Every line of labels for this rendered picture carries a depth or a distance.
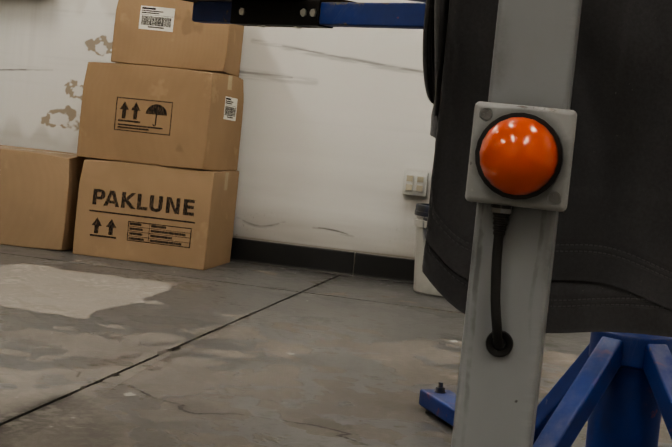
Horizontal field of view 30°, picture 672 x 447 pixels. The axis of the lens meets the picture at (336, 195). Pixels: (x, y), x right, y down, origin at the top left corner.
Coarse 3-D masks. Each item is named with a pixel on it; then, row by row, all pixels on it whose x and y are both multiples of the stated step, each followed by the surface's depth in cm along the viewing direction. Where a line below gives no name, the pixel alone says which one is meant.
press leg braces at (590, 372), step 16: (592, 352) 215; (608, 352) 214; (656, 352) 213; (576, 368) 236; (592, 368) 212; (608, 368) 212; (656, 368) 211; (560, 384) 241; (576, 384) 211; (592, 384) 209; (608, 384) 213; (656, 384) 210; (544, 400) 247; (560, 400) 241; (576, 400) 208; (592, 400) 209; (656, 400) 210; (544, 416) 246; (560, 416) 207; (576, 416) 206; (544, 432) 205; (560, 432) 204; (576, 432) 207
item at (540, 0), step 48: (528, 0) 62; (576, 0) 62; (528, 48) 62; (576, 48) 64; (528, 96) 62; (480, 192) 62; (480, 240) 63; (528, 240) 62; (480, 288) 63; (528, 288) 63; (480, 336) 63; (528, 336) 63; (480, 384) 63; (528, 384) 63; (480, 432) 63; (528, 432) 63
